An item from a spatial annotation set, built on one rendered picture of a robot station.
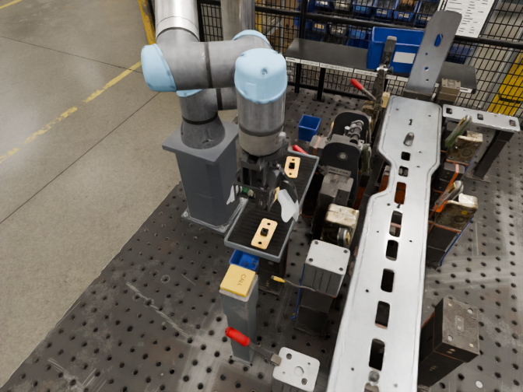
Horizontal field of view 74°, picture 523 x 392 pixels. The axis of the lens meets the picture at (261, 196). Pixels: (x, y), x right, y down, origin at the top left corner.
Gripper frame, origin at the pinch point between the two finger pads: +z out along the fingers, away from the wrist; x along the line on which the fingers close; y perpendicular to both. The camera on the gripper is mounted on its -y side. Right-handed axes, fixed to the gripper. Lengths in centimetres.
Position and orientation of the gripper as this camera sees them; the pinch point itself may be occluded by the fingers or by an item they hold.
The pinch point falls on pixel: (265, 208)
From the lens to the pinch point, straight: 76.8
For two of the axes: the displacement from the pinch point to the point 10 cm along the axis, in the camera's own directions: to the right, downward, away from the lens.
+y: -3.6, 6.9, -6.3
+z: 0.0, 6.7, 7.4
